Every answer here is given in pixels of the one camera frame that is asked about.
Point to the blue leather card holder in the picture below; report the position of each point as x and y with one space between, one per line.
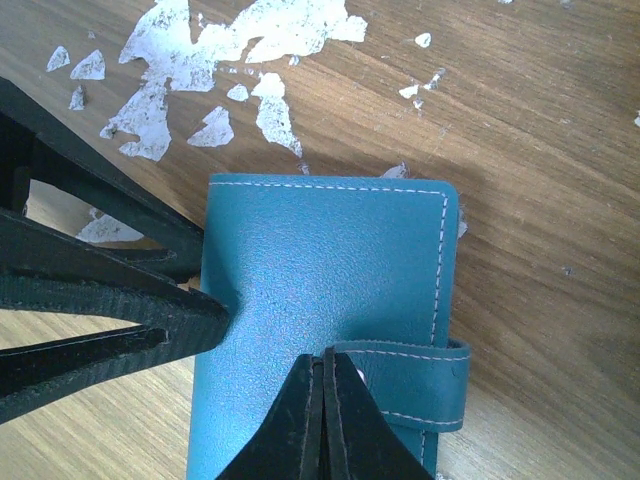
302 263

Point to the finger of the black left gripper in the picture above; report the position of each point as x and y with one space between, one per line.
35 145
43 270

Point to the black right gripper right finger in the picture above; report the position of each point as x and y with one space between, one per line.
357 442

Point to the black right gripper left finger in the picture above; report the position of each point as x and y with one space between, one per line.
287 444

